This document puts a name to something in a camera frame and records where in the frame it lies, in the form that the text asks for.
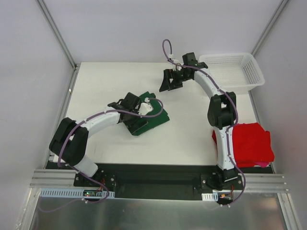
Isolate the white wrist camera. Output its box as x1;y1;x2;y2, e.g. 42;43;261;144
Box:
168;54;180;64
138;98;154;115

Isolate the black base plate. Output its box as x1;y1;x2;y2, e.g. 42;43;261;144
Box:
73;163;243;200

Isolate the white cable duct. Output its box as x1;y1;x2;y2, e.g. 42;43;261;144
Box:
40;188;115;199
201;191;218;202

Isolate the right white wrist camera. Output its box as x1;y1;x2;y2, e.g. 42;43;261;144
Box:
168;54;180;64

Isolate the white plastic basket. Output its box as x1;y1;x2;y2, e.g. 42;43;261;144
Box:
199;53;265;94

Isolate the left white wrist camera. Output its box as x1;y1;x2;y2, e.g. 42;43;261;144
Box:
138;98;154;115

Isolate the red folded t shirt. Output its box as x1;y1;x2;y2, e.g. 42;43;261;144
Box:
212;123;274;170

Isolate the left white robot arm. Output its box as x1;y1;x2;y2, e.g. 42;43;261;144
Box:
49;92;153;186

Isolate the aluminium frame rail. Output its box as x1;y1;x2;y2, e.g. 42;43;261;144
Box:
30;169;290;193

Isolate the left white cable duct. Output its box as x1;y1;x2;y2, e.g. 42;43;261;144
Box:
40;188;115;199

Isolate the pink folded t shirt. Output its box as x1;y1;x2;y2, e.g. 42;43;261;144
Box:
255;161;270;168

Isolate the right white cable duct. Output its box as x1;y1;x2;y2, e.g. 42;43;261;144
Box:
201;191;218;202

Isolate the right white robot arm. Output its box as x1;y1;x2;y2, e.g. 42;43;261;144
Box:
159;53;238;189

